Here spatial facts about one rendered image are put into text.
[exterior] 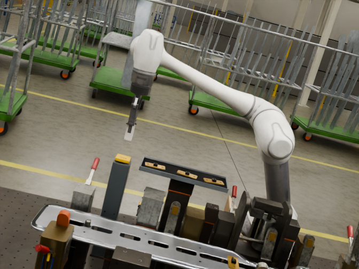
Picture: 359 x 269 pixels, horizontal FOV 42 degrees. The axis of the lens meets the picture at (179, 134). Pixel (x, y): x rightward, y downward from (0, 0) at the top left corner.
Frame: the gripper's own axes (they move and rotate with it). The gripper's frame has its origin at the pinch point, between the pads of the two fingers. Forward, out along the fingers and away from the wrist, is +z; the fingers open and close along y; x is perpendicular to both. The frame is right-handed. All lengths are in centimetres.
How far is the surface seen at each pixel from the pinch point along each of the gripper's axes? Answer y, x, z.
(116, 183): 3.4, -0.1, 21.6
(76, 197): 21.4, -11.9, 23.6
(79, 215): 27.4, -8.2, 27.0
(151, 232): 26.8, 18.7, 27.1
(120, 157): 0.9, -1.1, 11.0
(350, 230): 10, 95, 14
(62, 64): -640, -194, 100
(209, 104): -635, 77, 100
